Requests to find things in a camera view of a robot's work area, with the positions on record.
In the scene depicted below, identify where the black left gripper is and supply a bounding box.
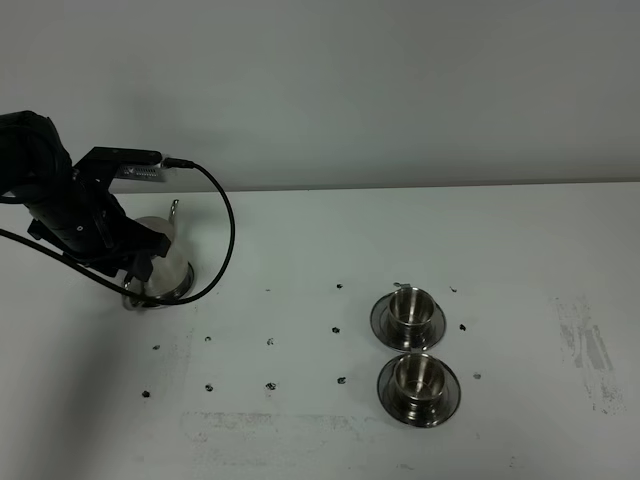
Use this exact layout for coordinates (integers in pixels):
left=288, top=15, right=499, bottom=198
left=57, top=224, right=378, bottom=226
left=27, top=147, right=171, bottom=283

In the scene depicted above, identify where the stainless steel teapot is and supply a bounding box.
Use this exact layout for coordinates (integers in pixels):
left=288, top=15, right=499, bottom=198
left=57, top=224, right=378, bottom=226
left=122, top=199, right=195, bottom=300

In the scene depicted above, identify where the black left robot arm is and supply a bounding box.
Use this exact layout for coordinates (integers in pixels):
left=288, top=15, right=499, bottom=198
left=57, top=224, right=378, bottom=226
left=1, top=111, right=171, bottom=281

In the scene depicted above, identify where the far stainless steel saucer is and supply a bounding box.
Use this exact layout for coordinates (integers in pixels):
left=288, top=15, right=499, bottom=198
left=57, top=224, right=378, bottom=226
left=370, top=291, right=447, bottom=352

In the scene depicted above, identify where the far stainless steel teacup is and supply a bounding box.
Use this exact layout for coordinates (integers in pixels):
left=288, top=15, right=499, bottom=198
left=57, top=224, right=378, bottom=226
left=387, top=287, right=436, bottom=336

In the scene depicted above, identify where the stainless steel teacup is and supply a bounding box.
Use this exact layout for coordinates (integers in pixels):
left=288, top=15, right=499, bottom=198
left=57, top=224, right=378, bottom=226
left=393, top=353, right=446, bottom=402
left=387, top=287, right=436, bottom=336

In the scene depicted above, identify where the near stainless steel teacup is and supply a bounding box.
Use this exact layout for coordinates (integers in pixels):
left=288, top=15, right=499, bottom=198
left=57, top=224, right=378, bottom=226
left=393, top=353, right=446, bottom=402

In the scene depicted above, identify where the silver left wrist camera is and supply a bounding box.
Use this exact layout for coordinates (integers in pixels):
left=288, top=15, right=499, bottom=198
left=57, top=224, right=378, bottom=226
left=114, top=163, right=168, bottom=183

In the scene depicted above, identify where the black left camera cable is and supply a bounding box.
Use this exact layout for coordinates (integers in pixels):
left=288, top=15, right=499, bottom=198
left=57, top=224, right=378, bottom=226
left=0, top=157, right=236, bottom=306

